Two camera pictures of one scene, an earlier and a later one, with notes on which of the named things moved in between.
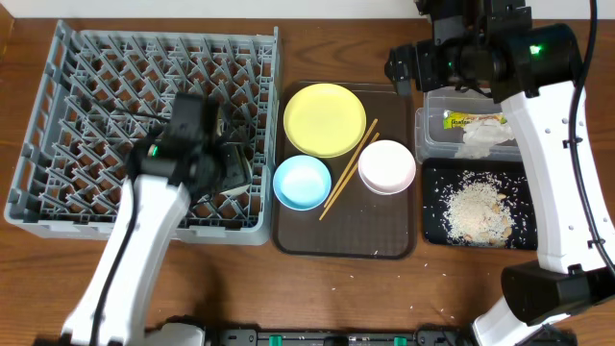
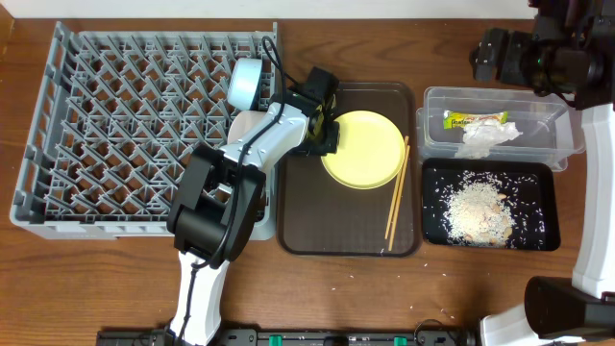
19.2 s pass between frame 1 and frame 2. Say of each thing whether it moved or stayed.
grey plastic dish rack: stayed
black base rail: stayed
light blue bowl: moved
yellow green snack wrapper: stayed
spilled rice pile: stayed
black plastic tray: stayed
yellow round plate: moved
